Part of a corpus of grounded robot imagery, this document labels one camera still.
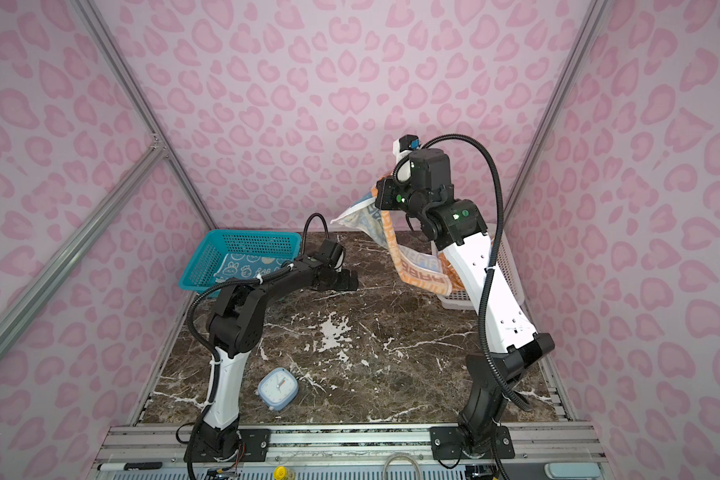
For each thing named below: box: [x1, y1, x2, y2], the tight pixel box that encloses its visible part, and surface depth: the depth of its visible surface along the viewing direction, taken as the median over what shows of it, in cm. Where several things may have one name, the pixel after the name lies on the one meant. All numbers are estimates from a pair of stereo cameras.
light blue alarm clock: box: [258, 367, 299, 411], surface depth 81 cm
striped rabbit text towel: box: [330, 188, 467, 295], surface depth 84 cm
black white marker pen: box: [97, 462, 163, 471], surface depth 72 cm
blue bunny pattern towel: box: [215, 253, 296, 283], surface depth 109 cm
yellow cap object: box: [273, 465, 287, 480], surface depth 64 cm
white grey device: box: [544, 462, 601, 479], surface depth 70 cm
